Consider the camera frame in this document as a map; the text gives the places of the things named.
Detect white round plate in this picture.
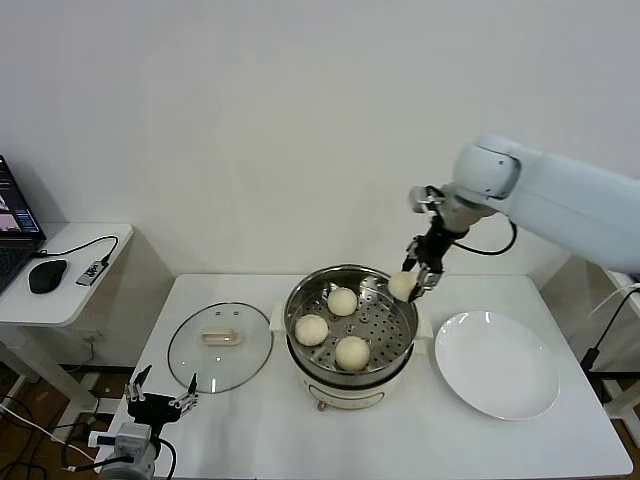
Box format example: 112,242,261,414
433,310,560,421

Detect black computer mouse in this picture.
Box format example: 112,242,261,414
27,259,68,295

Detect black cable with adapter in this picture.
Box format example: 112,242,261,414
579,287,640,372

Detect glass lid cream handle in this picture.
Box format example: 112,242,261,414
166,301,274,395

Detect steel steamer pot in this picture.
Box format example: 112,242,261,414
268,299,434,412

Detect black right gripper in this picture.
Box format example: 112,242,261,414
402,224,454,304

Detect steel perforated steamer basket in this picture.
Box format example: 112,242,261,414
284,264,419,386

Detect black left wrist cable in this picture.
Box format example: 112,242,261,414
149,437,179,480

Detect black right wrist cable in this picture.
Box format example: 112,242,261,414
452,219,519,256

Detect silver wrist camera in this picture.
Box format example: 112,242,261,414
407,184,444,215
88,422,151,451

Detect black laptop dark screen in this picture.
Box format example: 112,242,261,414
0,154,47,296

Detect black floor cables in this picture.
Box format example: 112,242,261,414
0,394,101,480

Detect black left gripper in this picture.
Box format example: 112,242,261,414
124,364,200,427

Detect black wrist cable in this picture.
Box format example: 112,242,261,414
452,219,519,256
149,437,179,480

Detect grey usb hub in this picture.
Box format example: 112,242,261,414
74,262,109,288

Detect white charging cable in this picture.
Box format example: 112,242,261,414
587,282,640,321

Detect white steamed baozi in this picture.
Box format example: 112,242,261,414
388,272,417,302
293,313,330,347
333,335,371,372
326,286,359,318

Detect white floor cable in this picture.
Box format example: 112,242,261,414
0,402,76,449

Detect black hub cable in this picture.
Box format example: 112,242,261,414
30,235,119,267

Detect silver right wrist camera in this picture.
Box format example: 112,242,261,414
407,184,444,215

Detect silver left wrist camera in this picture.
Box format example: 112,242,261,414
88,422,151,451

